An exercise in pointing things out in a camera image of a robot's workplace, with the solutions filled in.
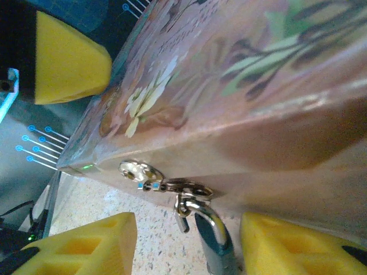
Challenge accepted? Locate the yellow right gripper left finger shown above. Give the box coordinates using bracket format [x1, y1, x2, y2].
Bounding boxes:
[0, 211, 138, 275]

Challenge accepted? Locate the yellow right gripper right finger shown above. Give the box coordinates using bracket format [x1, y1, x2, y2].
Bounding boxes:
[240, 211, 367, 275]

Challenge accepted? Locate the blue padlock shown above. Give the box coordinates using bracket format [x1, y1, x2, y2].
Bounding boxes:
[173, 194, 242, 275]

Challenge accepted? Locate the dark panel with circuit lines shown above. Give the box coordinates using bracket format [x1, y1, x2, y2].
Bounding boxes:
[0, 0, 153, 230]

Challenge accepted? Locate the black device with green light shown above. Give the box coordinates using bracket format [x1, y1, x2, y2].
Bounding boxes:
[0, 208, 49, 254]

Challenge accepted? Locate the silver hasp latch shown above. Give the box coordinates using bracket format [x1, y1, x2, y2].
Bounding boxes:
[119, 159, 214, 205]

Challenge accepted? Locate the pink floral box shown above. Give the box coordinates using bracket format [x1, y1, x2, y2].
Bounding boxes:
[57, 0, 367, 247]

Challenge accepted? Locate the black cable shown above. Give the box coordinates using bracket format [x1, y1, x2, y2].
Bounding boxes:
[0, 199, 34, 219]

